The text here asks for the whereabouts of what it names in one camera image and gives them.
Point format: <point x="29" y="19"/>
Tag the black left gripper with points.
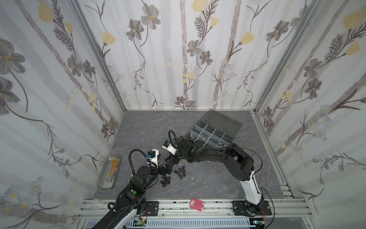
<point x="167" y="170"/>

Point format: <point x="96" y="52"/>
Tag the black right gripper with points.
<point x="177" y="153"/>

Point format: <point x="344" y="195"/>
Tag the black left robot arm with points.
<point x="131" y="200"/>

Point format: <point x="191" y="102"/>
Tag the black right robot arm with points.
<point x="236" y="159"/>

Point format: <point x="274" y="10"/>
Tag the pile of black screws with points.
<point x="166" y="180"/>

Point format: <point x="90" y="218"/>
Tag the pile of black nuts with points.
<point x="180" y="172"/>

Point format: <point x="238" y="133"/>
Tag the clear compartment organizer box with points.
<point x="215" y="130"/>

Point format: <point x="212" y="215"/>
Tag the metal tray with tools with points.
<point x="109" y="172"/>

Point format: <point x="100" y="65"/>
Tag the pink plastic card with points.
<point x="197" y="205"/>

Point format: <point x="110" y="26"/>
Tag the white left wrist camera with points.
<point x="153" y="158"/>

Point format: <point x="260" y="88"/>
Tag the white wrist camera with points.
<point x="153" y="158"/>
<point x="167" y="145"/>

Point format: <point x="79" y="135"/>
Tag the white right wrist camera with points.
<point x="167" y="145"/>

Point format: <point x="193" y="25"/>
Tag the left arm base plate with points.
<point x="148" y="208"/>

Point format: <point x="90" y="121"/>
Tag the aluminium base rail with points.
<point x="213" y="208"/>

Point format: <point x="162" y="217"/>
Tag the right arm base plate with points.
<point x="245" y="208"/>

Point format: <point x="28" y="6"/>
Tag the white ribbed cable duct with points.
<point x="242" y="223"/>

